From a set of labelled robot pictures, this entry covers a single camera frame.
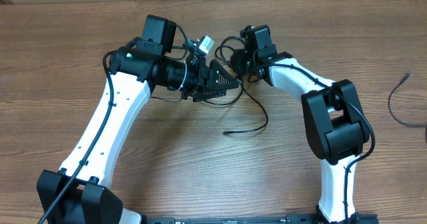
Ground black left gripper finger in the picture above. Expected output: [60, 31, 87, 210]
[207, 60, 240, 96]
[192, 90, 227, 102]

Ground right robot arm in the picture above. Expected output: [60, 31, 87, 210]
[231, 25, 378, 223]

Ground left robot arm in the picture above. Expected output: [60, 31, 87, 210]
[37, 15, 239, 223]

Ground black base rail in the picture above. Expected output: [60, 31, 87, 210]
[143, 212, 378, 224]

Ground black usb cable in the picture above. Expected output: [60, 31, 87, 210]
[201, 35, 270, 135]
[387, 72, 427, 144]

